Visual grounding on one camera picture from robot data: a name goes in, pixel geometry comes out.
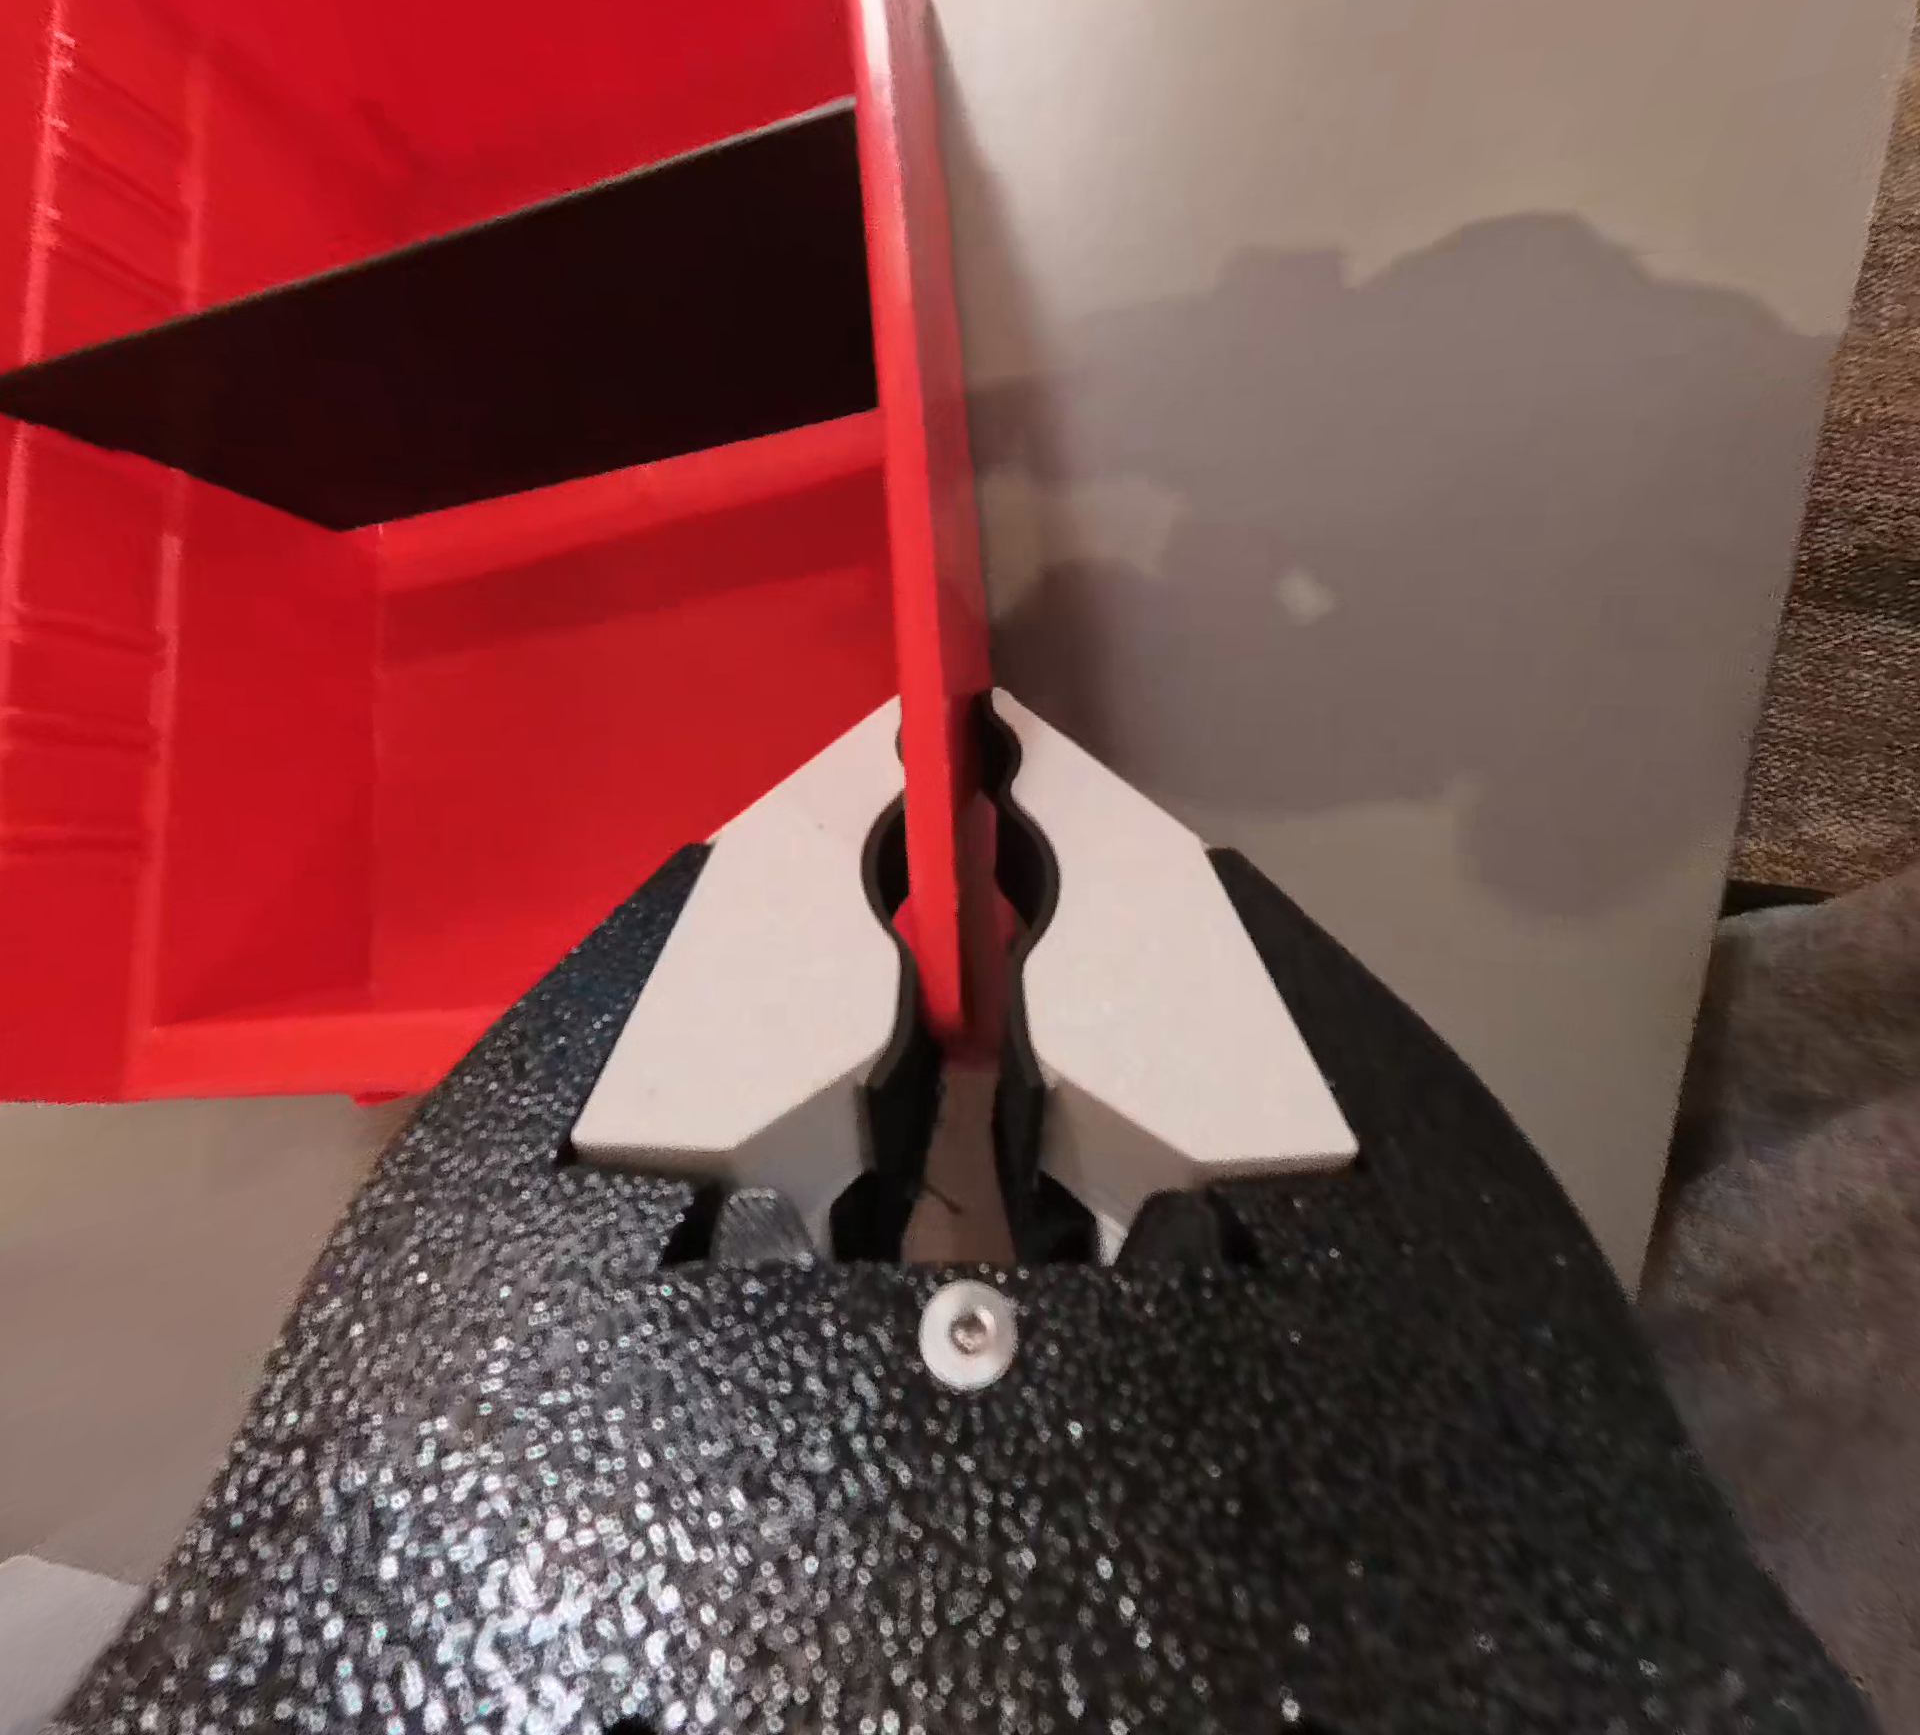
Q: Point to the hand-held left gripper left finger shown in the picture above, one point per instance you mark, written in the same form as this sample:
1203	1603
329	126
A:
749	1000

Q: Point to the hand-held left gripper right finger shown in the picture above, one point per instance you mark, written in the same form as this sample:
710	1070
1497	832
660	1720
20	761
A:
1186	1000

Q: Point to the red plastic bin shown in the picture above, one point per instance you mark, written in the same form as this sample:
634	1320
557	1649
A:
525	791

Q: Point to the black bin divider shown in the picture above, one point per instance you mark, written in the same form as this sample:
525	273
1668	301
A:
494	370

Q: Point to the white cloth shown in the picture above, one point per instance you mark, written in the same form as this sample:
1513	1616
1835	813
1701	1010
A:
59	1647

